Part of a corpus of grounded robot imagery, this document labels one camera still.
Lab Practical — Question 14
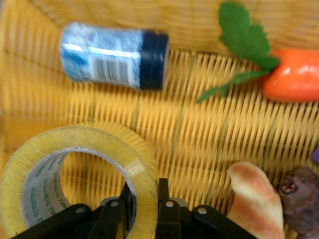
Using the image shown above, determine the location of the small black-capped bottle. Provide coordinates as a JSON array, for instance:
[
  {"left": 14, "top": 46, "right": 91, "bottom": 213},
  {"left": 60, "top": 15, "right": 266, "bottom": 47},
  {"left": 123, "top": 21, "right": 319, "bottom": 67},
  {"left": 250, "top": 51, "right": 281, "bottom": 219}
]
[{"left": 59, "top": 21, "right": 171, "bottom": 92}]

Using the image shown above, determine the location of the clear yellowish tape roll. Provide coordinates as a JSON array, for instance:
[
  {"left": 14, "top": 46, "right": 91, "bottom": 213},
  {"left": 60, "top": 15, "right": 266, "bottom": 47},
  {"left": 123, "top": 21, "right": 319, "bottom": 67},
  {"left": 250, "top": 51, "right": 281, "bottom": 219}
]
[{"left": 0, "top": 125, "right": 160, "bottom": 239}]

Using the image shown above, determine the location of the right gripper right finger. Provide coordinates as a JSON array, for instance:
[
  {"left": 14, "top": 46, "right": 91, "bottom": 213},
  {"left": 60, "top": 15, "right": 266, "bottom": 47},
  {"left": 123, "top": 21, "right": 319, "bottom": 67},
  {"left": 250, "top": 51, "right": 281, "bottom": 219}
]
[{"left": 156, "top": 178, "right": 188, "bottom": 239}]

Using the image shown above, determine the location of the brown toy animal figure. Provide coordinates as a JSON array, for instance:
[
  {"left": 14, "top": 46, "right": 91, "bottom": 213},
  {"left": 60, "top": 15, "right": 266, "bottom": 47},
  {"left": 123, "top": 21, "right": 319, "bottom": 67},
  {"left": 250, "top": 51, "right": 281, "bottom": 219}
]
[{"left": 277, "top": 166, "right": 319, "bottom": 239}]

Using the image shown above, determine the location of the toy croissant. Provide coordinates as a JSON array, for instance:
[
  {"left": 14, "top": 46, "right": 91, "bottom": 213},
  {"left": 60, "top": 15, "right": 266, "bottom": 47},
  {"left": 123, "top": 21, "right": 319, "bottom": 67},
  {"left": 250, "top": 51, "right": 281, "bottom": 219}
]
[{"left": 225, "top": 161, "right": 286, "bottom": 239}]

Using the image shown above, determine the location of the yellow woven basket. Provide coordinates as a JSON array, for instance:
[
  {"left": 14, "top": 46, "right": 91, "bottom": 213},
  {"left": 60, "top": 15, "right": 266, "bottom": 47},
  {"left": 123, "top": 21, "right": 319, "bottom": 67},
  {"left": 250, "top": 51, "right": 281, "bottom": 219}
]
[{"left": 0, "top": 0, "right": 319, "bottom": 239}]

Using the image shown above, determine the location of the orange toy carrot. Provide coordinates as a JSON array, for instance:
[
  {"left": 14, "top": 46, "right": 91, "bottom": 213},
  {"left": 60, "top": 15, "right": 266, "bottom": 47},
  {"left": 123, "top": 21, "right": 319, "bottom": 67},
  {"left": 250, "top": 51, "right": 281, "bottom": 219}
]
[{"left": 195, "top": 1, "right": 319, "bottom": 104}]

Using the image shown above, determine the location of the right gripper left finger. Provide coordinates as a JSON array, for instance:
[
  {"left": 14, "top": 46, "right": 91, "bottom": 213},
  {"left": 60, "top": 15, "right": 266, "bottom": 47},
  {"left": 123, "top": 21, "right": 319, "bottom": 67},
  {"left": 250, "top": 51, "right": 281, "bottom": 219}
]
[{"left": 87, "top": 184, "right": 137, "bottom": 239}]

